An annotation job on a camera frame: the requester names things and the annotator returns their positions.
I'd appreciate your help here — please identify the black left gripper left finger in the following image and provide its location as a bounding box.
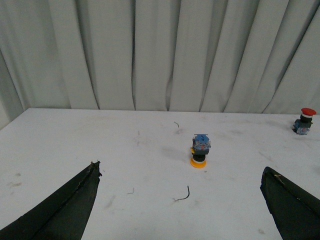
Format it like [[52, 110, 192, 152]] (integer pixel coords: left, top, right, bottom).
[[0, 161, 101, 240]]

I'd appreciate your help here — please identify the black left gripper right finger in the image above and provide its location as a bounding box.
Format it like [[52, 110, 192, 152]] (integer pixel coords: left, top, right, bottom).
[[260, 166, 320, 240]]

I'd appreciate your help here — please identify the yellow push button switch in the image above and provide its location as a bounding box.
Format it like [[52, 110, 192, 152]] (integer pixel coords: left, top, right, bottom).
[[190, 133, 211, 169]]

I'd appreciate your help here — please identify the white pleated curtain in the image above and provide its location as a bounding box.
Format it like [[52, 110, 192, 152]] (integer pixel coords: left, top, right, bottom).
[[0, 0, 320, 127]]

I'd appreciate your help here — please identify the red push button switch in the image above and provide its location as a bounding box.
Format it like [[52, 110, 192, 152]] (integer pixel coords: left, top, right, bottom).
[[292, 107, 317, 135]]

